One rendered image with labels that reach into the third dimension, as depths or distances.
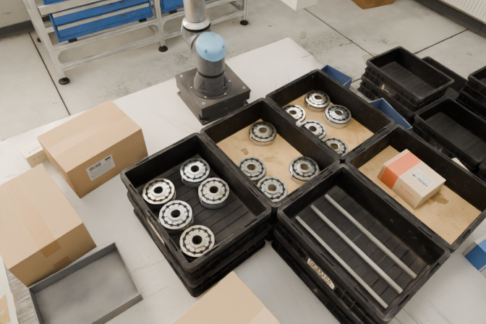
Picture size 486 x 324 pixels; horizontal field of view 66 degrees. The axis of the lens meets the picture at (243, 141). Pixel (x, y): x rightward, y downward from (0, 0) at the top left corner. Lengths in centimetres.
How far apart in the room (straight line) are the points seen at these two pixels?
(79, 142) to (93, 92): 160
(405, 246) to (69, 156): 114
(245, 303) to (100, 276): 51
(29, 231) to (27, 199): 12
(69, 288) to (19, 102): 203
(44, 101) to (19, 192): 175
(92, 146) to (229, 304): 74
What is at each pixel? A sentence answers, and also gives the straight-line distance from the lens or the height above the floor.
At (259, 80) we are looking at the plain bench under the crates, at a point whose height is 70.
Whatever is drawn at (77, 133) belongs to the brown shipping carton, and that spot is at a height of 86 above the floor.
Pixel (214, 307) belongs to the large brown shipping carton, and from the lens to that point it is 102.
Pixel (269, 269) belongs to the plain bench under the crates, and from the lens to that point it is 128.
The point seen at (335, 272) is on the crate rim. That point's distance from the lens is 106.
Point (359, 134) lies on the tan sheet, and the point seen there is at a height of 83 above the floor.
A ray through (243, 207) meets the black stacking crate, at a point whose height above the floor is 83.
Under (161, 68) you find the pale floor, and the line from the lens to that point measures 314.
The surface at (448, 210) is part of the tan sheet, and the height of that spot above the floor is 83.
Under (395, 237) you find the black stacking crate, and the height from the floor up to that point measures 83.
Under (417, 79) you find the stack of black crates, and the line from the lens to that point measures 249.
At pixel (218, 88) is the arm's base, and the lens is 161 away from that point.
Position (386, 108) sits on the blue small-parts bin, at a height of 74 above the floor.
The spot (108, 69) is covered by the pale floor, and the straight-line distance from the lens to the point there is 321.
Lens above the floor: 187
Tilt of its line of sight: 48 degrees down
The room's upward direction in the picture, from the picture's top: 3 degrees clockwise
